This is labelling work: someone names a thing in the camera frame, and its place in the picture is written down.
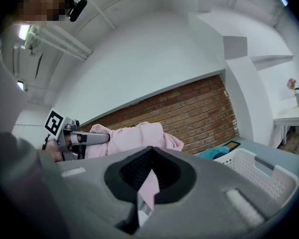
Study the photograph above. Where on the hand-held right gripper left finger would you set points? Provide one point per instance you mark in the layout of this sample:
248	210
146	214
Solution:
84	195

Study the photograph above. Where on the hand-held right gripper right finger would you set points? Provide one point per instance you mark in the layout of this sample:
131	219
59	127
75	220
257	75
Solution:
201	208

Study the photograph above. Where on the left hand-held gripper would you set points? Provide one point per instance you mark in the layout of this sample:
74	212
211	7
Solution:
54	123

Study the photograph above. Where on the pink garment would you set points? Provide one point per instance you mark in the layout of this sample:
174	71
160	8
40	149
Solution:
139	138

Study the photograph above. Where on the white plastic laundry basket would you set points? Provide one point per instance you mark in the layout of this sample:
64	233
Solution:
249	163

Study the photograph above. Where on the teal fluffy cloth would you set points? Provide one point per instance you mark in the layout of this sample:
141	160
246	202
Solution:
209	154

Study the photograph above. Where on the black framed tan board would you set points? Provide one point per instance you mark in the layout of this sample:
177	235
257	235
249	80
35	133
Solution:
231	146

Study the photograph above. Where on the white desk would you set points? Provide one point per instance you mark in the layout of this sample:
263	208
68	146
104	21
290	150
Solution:
291	113

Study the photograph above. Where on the person's face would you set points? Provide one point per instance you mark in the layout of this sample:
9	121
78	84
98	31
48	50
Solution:
40	2

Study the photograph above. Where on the vase with pink flowers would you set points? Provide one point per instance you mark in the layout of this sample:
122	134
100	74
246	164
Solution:
295	93

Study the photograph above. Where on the black head camera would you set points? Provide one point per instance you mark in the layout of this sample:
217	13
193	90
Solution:
77	9

